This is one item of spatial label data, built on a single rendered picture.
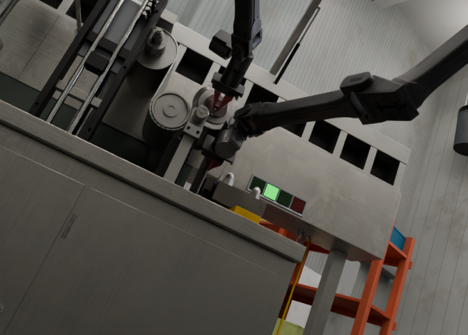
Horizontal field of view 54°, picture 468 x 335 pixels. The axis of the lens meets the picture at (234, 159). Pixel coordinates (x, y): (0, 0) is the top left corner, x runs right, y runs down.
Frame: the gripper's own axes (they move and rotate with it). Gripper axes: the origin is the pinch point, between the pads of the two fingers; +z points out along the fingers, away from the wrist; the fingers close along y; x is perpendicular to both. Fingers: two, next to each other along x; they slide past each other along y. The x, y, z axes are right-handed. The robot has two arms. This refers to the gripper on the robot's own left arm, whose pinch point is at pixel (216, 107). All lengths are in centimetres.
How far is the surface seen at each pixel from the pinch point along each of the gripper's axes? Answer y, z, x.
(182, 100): -9.9, 3.9, 2.3
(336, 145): 55, 11, 45
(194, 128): -3.3, 4.7, -9.3
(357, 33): 187, 51, 608
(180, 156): -3.6, 12.3, -14.4
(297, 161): 41, 20, 34
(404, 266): 205, 121, 159
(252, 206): 22.0, 15.6, -16.9
